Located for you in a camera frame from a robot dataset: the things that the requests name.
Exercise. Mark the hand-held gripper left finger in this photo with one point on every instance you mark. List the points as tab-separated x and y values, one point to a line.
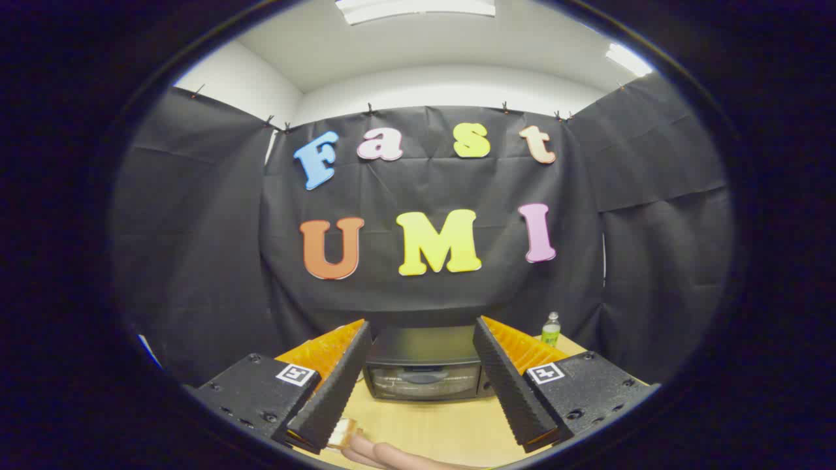
336	385

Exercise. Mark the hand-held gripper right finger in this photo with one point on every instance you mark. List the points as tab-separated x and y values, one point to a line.
509	385

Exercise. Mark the toast sandwich with lettuce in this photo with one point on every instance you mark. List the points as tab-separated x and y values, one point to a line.
345	431

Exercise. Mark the toaster oven glass door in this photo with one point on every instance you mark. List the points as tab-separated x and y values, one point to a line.
421	382

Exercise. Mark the black toaster oven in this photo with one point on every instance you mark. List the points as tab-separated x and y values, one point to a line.
424	343

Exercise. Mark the green drink bottle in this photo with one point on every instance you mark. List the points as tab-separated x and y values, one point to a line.
550	329

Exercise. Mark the black backdrop cloth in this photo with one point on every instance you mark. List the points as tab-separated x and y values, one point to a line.
424	183

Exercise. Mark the ceiling light panel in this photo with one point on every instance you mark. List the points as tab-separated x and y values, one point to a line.
628	60

